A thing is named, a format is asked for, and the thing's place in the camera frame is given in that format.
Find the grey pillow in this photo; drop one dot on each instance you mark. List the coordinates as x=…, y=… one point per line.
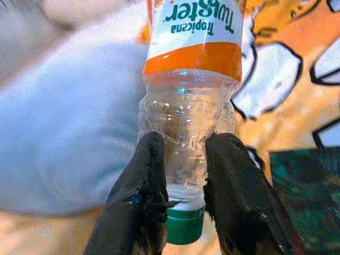
x=66, y=132

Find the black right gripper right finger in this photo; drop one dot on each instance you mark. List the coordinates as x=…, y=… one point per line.
x=239, y=191

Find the clear plastic orange-label bottle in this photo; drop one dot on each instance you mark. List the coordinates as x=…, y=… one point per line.
x=191, y=58

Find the yellow cartoon egg blanket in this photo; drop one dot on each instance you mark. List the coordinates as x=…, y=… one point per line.
x=292, y=93

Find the dark red-green cover book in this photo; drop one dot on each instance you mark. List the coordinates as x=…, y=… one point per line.
x=313, y=199

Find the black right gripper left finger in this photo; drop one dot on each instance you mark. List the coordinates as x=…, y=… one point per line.
x=140, y=186

